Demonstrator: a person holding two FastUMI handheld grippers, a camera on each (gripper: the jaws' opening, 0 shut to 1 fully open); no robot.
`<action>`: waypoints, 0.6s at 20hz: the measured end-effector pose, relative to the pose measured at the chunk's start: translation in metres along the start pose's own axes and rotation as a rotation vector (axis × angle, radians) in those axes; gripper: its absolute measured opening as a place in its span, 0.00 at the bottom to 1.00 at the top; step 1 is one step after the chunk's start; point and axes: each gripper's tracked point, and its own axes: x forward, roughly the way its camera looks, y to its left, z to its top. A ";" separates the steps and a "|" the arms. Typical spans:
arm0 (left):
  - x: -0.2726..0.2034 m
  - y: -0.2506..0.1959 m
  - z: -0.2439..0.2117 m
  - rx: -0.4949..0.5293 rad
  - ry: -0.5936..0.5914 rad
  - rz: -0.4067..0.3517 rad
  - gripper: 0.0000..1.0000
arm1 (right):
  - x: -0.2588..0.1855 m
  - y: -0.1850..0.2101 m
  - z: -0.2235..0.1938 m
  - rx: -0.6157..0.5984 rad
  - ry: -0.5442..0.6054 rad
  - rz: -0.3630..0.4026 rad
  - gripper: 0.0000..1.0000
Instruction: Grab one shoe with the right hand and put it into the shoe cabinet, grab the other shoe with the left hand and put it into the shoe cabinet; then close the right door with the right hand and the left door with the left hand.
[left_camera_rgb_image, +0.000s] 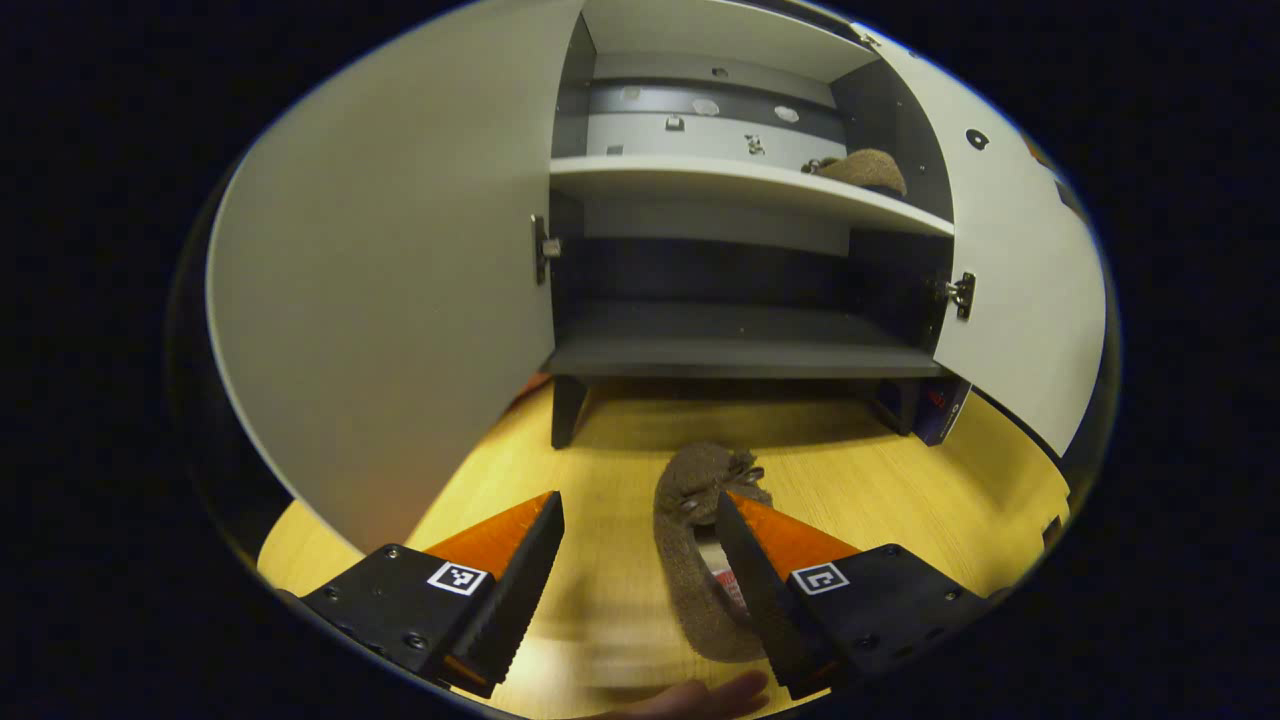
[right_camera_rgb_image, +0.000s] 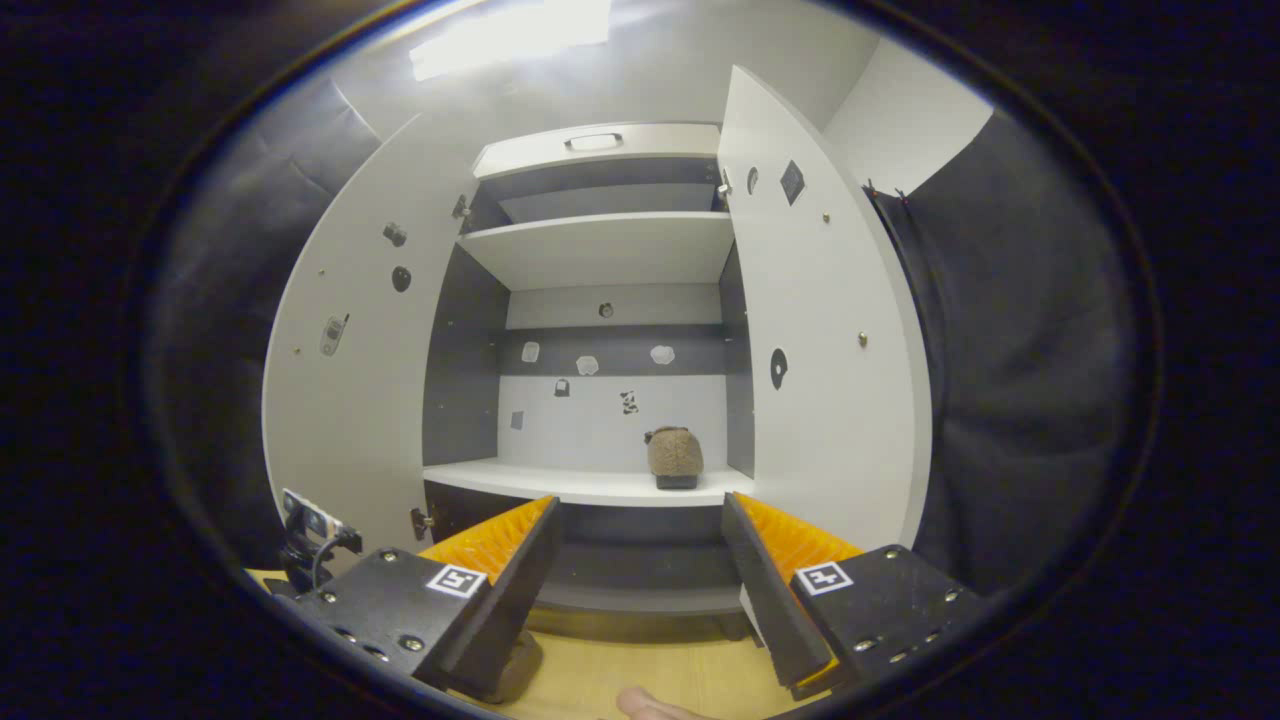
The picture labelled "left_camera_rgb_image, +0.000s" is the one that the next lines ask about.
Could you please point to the brown suede shoe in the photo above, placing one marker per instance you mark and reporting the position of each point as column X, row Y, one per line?
column 690, row 580
column 865, row 170

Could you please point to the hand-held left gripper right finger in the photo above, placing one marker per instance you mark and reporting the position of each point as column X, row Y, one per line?
column 765, row 600

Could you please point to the blue white box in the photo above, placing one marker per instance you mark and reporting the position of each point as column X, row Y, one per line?
column 942, row 410

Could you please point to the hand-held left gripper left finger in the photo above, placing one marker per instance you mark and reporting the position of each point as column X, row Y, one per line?
column 520, row 585

